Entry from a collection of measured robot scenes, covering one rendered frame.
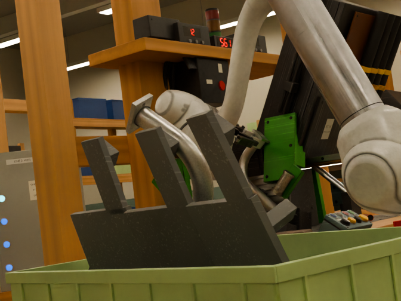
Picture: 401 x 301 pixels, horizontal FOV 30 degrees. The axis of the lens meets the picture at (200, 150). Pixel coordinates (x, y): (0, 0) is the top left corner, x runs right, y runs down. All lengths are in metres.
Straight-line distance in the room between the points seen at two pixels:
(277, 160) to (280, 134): 0.08
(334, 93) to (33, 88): 0.92
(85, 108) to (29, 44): 5.60
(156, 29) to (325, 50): 0.90
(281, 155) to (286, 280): 1.54
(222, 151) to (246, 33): 1.05
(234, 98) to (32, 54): 0.59
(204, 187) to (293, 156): 1.25
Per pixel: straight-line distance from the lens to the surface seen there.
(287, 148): 2.32
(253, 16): 1.93
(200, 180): 1.06
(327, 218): 2.09
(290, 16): 1.63
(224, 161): 0.91
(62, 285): 1.14
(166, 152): 1.03
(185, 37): 2.44
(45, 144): 2.10
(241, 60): 1.94
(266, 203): 2.28
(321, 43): 1.60
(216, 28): 2.78
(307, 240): 1.29
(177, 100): 2.04
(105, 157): 1.18
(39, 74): 2.12
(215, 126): 0.90
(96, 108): 7.86
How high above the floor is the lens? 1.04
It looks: 4 degrees up
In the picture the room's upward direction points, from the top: 7 degrees counter-clockwise
